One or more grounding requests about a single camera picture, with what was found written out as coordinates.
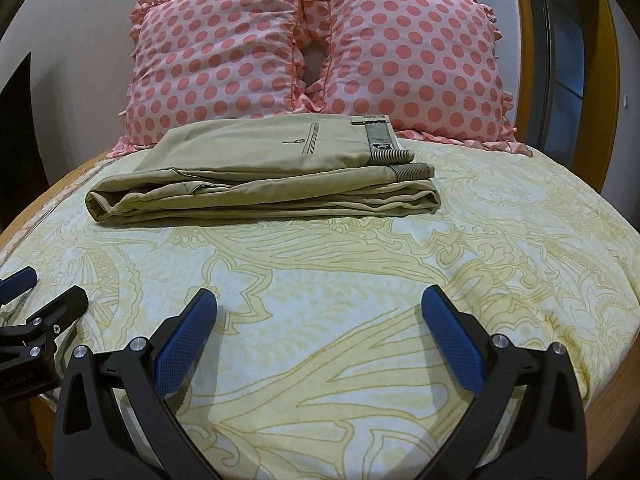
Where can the yellow patterned bed sheet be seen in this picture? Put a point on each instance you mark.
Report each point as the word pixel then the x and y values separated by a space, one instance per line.
pixel 350 270

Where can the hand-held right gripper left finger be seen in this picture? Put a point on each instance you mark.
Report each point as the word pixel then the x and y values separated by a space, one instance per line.
pixel 182 345

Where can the pink polka dot pillow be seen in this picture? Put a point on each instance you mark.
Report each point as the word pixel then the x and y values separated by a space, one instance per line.
pixel 210 60
pixel 410 60

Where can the wooden door frame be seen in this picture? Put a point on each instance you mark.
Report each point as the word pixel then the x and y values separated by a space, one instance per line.
pixel 612 80

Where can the dark wooden furniture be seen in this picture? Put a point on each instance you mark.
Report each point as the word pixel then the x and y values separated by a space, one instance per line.
pixel 17 125

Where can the khaki pants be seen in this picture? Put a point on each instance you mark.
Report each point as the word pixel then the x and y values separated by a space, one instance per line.
pixel 270 170

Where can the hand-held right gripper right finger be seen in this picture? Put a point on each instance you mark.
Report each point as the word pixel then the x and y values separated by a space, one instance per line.
pixel 452 335

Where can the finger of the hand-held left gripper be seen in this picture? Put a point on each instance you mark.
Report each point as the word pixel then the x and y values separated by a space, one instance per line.
pixel 62 307
pixel 17 282

